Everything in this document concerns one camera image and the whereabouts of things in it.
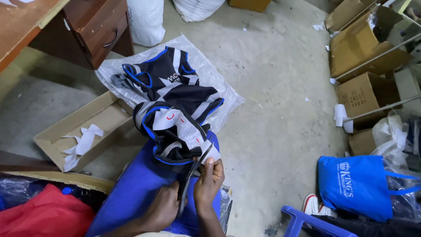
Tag person's right hand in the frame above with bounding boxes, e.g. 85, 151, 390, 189
193, 157, 226, 211

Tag person's left hand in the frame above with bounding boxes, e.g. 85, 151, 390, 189
141, 180, 187, 232

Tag black scissors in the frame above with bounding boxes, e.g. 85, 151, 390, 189
177, 142, 214, 218

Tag black blue striped jersey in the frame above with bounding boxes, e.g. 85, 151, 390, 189
132, 101, 222, 174

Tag clear bag of dark garments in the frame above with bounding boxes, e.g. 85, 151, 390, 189
219, 184, 234, 235

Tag white paper scraps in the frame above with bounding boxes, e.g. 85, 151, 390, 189
61, 124, 104, 172

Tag shallow open cardboard tray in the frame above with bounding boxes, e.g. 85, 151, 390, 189
33, 90, 136, 172

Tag flat cardboard sheet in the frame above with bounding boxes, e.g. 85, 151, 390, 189
0, 170, 115, 195

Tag pile of black blue jerseys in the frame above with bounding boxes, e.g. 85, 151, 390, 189
110, 46, 225, 125

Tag blue plastic stool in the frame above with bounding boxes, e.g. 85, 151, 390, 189
281, 205, 358, 237

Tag clear plastic sheet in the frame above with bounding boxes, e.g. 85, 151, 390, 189
95, 34, 246, 134

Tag red cloth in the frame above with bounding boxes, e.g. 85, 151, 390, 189
0, 183, 96, 237

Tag crumpled clear plastic bag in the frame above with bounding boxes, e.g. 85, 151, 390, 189
0, 177, 45, 212

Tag blue tote bag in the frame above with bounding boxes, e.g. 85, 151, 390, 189
317, 155, 421, 223

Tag tall white sack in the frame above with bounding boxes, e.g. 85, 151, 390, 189
126, 0, 166, 47

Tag wide white sack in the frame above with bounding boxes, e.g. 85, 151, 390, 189
172, 0, 226, 23

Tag low plain cardboard box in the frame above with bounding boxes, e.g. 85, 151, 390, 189
348, 128, 377, 156

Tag brown wooden desk with drawer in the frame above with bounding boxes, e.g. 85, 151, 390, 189
0, 0, 135, 74

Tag small brown cardboard box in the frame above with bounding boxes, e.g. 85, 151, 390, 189
227, 0, 272, 13

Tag printed brown cardboard box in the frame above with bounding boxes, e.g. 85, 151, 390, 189
335, 72, 402, 131

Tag metal rod with paper wrap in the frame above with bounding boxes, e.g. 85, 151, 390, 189
334, 94, 421, 134

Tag heap of clear plastic bags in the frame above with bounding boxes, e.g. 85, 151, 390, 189
371, 111, 421, 224

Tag large open cardboard box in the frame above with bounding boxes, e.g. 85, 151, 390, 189
330, 6, 414, 83

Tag metal rod with white tip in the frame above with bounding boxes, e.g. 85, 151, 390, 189
330, 31, 421, 85

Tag flat torn cardboard box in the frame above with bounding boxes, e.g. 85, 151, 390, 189
325, 0, 379, 33

